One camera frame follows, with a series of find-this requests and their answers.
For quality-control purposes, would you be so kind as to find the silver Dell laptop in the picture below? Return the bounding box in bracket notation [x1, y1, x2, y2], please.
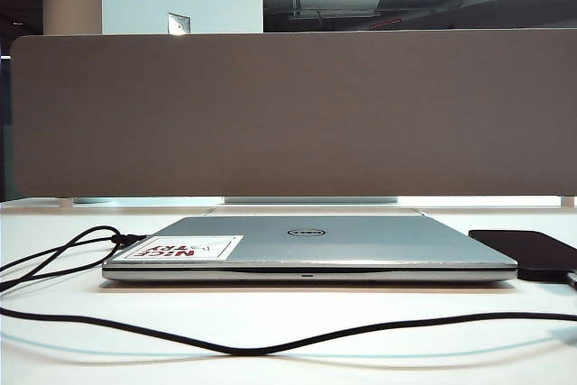
[101, 215, 518, 282]

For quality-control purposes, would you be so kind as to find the brown desk divider panel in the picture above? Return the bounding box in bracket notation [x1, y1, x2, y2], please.
[9, 32, 577, 199]

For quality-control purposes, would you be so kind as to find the silver wall switch plate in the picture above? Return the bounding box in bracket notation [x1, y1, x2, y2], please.
[167, 11, 191, 36]

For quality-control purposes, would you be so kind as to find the wide silver divider bracket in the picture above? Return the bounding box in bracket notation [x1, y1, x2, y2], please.
[224, 196, 398, 205]

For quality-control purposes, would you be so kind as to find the black charging cable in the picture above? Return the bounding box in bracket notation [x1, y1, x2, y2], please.
[0, 225, 577, 355]

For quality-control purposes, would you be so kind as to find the white sticker with red letters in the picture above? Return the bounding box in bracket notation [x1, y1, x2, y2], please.
[122, 234, 244, 261]

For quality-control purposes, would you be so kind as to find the black smartphone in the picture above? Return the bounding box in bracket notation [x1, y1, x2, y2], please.
[468, 229, 577, 282]

